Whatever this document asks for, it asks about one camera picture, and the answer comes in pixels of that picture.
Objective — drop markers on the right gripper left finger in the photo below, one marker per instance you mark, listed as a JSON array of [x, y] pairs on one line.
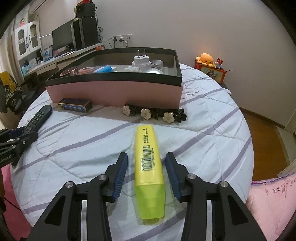
[[61, 220]]

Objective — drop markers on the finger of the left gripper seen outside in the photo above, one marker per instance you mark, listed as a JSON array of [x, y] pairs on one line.
[[18, 138]]

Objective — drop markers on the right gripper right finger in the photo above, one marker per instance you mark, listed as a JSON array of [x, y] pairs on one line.
[[231, 219]]

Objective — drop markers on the yellow highlighter marker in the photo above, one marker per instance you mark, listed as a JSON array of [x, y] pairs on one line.
[[149, 181]]

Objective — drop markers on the blue highlighter marker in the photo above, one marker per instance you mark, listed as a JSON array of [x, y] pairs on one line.
[[104, 69]]

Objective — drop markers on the black tv remote control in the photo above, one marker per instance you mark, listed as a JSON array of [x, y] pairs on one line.
[[38, 119]]

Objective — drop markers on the black office chair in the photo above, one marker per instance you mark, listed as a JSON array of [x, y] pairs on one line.
[[13, 97]]

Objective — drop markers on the pink pillow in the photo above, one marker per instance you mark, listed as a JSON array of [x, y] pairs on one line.
[[272, 204]]

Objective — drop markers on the dark blue small box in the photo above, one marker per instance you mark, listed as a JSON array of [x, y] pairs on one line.
[[78, 105]]

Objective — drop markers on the white desk with drawers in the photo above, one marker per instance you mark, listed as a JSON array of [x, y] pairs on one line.
[[54, 62]]

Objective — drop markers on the white quilted striped tablecloth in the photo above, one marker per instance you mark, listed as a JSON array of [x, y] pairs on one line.
[[214, 143]]

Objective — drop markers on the rose gold round compact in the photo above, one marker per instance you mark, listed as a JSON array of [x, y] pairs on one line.
[[70, 72]]

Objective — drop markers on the pink brick donut model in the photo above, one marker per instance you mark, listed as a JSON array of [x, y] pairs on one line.
[[86, 70]]

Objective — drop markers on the white glass door cabinet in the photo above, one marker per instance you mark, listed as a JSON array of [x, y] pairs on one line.
[[27, 39]]

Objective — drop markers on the black computer monitor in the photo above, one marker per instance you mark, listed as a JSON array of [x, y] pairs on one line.
[[62, 36]]

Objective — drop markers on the black flower hair clip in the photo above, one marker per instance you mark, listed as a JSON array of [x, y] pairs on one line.
[[167, 115]]

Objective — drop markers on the black computer tower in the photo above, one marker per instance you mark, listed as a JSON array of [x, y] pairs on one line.
[[84, 32]]

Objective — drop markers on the white pink brick model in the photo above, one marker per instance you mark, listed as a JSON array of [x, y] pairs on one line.
[[132, 69]]

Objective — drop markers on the red storage crate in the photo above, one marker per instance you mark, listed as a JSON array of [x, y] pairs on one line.
[[216, 74]]

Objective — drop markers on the black speaker box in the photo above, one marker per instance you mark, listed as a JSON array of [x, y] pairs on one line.
[[85, 10]]

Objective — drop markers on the pink box with black rim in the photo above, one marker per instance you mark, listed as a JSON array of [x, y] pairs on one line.
[[118, 88]]

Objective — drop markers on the orange octopus plush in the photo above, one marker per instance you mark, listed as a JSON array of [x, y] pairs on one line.
[[206, 60]]

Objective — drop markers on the clear glass bottle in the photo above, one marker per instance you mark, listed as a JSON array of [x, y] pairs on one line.
[[158, 64]]

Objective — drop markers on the white wall power outlet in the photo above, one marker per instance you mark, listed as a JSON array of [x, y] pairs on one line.
[[123, 38]]

